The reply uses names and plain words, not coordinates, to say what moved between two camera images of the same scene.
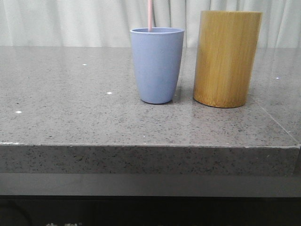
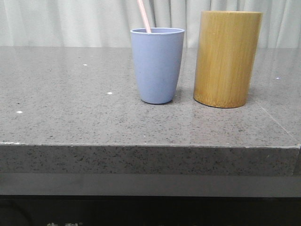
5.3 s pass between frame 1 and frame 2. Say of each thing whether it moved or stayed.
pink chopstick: moved
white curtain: stayed
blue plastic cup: stayed
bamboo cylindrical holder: stayed
